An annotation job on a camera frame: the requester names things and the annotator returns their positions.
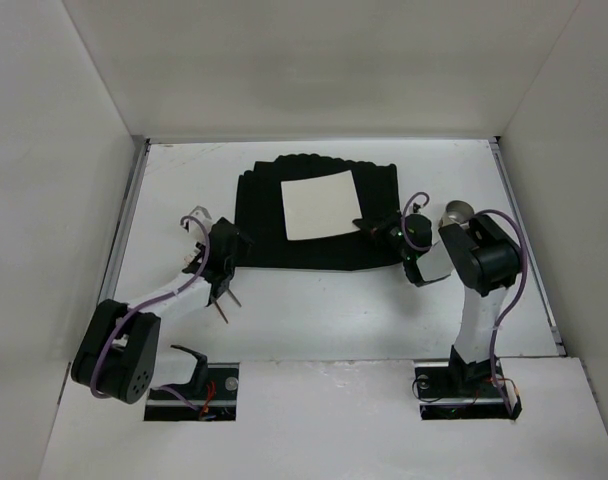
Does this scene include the metal cup with paper sleeve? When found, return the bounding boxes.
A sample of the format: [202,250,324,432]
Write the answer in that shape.
[438,200,475,230]

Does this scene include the square white plate black rim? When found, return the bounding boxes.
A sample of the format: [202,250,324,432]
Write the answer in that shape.
[281,170,362,241]

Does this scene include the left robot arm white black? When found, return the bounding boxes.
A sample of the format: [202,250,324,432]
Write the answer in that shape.
[71,215,253,409]

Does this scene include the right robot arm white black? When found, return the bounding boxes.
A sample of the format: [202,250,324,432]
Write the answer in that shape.
[353,209,528,400]

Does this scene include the silver table knife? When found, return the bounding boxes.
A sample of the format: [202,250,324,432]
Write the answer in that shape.
[227,289,242,308]

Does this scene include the copper fork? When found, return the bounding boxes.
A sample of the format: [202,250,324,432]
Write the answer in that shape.
[211,299,230,325]

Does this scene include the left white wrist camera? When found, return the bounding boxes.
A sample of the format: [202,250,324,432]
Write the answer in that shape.
[180,205,212,232]

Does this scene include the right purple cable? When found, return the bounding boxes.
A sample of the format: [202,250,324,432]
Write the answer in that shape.
[401,192,529,396]

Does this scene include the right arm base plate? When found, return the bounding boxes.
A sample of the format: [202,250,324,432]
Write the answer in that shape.
[412,362,523,421]

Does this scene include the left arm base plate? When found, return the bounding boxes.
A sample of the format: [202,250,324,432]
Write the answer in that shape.
[143,363,240,423]

